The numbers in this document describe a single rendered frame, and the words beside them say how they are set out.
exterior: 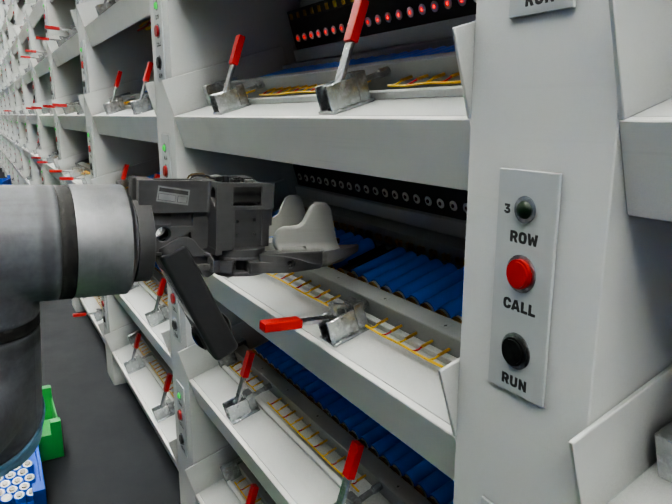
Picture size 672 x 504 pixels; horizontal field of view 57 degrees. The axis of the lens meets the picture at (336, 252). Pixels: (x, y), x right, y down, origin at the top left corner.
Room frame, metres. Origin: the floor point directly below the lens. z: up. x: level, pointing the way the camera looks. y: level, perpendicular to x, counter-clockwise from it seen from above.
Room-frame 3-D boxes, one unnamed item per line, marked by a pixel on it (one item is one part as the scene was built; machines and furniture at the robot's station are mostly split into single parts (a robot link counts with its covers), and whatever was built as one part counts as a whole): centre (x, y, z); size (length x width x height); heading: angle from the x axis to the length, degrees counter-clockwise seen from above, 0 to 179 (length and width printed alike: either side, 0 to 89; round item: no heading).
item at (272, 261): (0.54, 0.06, 0.56); 0.09 x 0.05 x 0.02; 112
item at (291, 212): (0.61, 0.04, 0.58); 0.09 x 0.03 x 0.06; 128
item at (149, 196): (0.53, 0.12, 0.59); 0.12 x 0.08 x 0.09; 120
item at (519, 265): (0.31, -0.10, 0.61); 0.02 x 0.01 x 0.02; 30
